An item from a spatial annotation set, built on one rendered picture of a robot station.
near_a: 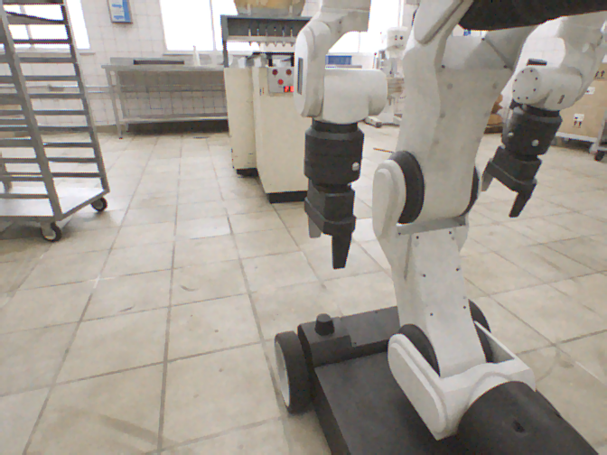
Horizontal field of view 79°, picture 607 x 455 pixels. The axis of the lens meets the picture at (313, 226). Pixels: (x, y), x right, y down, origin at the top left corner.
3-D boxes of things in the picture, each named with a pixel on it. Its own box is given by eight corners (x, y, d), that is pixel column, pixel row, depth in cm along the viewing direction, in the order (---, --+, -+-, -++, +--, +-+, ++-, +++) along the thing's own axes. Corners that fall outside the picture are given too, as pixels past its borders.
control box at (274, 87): (267, 92, 216) (266, 67, 211) (308, 92, 221) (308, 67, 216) (268, 93, 213) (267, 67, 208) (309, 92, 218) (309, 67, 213)
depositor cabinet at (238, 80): (230, 149, 415) (223, 68, 382) (293, 146, 430) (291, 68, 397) (233, 179, 301) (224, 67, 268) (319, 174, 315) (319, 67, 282)
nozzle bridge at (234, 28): (223, 67, 297) (219, 19, 284) (311, 68, 312) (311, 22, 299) (223, 67, 268) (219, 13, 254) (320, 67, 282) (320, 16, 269)
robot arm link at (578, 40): (579, 108, 69) (621, 29, 61) (542, 108, 67) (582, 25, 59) (552, 97, 74) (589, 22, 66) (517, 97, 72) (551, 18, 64)
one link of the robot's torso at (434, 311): (508, 392, 73) (490, 148, 69) (419, 418, 67) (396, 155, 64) (456, 361, 88) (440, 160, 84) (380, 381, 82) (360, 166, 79)
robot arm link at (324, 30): (365, 121, 52) (379, 11, 45) (305, 123, 49) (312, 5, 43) (347, 111, 57) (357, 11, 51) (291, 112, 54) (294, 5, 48)
